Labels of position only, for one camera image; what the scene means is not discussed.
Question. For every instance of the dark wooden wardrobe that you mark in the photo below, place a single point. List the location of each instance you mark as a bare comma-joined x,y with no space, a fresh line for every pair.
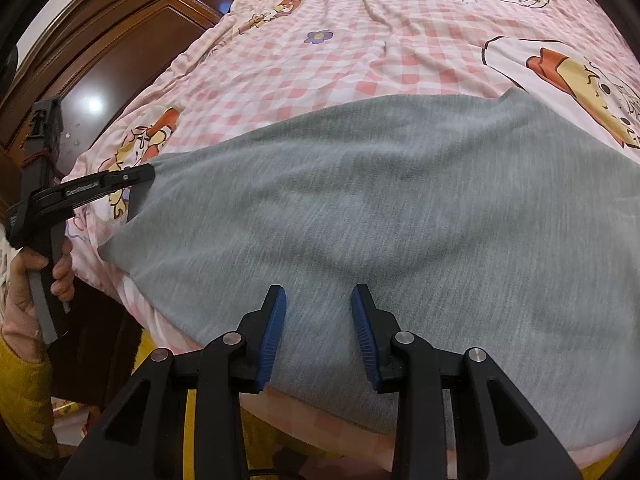
96,57

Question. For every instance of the grey pants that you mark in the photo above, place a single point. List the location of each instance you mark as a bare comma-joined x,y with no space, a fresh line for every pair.
477,222

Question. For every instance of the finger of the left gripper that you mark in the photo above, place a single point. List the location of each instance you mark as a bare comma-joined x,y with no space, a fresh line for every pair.
81,191

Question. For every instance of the pink checked cartoon quilt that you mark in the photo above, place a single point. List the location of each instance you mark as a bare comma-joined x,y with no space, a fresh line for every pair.
268,61

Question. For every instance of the yellow sleeve forearm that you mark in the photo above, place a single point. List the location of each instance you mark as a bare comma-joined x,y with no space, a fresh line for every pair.
26,403

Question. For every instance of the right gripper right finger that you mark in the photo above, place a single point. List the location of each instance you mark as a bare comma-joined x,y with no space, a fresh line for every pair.
497,432

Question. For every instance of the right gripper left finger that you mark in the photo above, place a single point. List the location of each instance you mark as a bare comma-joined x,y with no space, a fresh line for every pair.
141,433

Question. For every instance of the person's left hand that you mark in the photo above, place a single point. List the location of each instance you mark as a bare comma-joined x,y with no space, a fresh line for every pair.
20,329

